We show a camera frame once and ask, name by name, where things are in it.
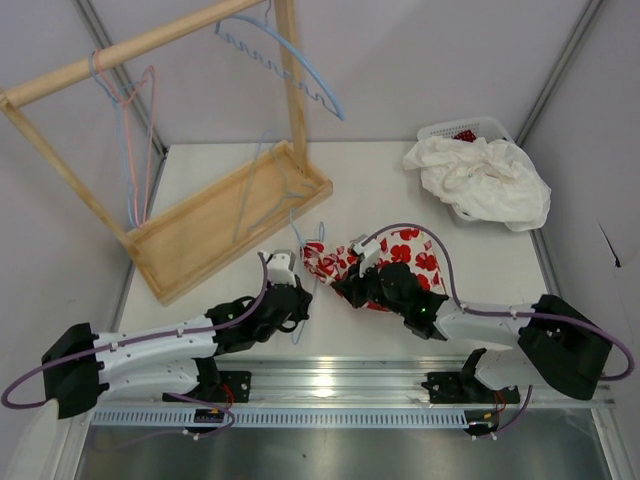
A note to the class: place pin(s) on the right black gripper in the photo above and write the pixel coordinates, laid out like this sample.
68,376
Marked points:
355,286

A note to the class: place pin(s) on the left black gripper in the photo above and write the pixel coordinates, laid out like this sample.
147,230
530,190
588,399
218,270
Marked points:
292,293

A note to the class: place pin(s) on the red poppy print skirt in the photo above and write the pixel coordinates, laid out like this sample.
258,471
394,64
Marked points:
408,252

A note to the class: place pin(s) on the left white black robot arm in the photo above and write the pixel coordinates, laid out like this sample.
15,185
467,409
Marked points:
84,367

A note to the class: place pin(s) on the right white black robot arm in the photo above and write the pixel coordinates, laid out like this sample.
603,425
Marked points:
545,343

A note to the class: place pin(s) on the thick blue plastic hanger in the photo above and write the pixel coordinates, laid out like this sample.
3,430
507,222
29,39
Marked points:
301,75

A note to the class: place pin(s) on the wooden clothes rack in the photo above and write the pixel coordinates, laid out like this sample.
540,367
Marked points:
182,247

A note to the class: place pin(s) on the white crumpled cloth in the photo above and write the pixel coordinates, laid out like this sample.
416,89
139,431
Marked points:
534,197

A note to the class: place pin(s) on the red dotted garment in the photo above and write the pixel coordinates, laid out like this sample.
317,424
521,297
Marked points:
466,136

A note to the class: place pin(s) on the white laundry basket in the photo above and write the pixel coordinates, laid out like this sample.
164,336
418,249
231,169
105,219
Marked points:
472,168

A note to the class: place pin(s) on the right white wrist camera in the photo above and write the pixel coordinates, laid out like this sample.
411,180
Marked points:
367,251

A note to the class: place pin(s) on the aluminium mounting rail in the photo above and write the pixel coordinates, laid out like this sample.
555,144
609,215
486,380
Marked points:
292,383

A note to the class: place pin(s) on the white slotted cable duct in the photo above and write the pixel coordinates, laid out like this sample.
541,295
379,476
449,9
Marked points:
245,417

